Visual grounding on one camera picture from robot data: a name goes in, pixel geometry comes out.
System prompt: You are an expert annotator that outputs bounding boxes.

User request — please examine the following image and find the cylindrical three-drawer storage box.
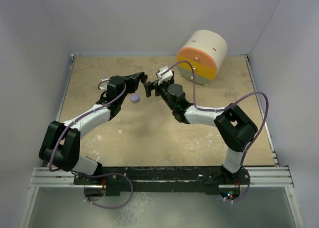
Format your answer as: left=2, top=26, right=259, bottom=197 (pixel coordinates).
left=176, top=29, right=228, bottom=86

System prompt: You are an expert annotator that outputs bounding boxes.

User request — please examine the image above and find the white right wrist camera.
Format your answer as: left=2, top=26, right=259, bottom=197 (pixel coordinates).
left=156, top=66, right=173, bottom=85

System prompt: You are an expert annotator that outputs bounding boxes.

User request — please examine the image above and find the purple round earbud charging case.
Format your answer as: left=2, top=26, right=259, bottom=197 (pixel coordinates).
left=130, top=94, right=140, bottom=103

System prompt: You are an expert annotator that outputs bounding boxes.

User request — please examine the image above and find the aluminium table frame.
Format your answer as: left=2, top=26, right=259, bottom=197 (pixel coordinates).
left=28, top=53, right=296, bottom=228

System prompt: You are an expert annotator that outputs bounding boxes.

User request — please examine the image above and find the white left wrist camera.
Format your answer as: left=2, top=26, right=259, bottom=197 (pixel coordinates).
left=97, top=78, right=110, bottom=91

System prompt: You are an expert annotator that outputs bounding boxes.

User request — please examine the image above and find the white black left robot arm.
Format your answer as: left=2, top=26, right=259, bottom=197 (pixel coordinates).
left=39, top=72, right=148, bottom=184

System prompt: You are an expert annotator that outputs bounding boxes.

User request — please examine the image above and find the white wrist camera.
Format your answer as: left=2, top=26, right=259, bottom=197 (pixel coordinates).
left=156, top=66, right=173, bottom=85
left=97, top=78, right=110, bottom=91

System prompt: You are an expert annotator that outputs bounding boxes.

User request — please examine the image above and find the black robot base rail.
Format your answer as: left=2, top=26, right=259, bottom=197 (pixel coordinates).
left=74, top=166, right=250, bottom=198

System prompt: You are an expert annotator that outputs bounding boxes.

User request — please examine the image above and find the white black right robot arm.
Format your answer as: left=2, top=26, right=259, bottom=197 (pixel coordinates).
left=144, top=78, right=258, bottom=184

